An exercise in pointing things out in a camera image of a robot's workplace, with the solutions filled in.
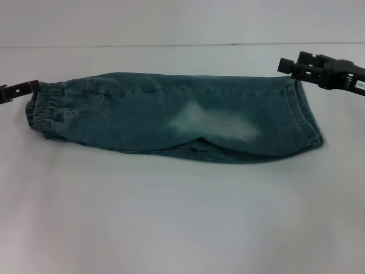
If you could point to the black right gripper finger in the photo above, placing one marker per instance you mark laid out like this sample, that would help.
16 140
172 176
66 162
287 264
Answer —
293 68
309 58

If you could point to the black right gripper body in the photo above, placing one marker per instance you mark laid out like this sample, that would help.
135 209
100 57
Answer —
342 75

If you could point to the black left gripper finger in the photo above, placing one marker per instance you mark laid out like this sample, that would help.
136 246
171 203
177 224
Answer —
20 91

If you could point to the blue denim shorts with embroidery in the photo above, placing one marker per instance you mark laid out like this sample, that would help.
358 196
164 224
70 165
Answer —
171 120

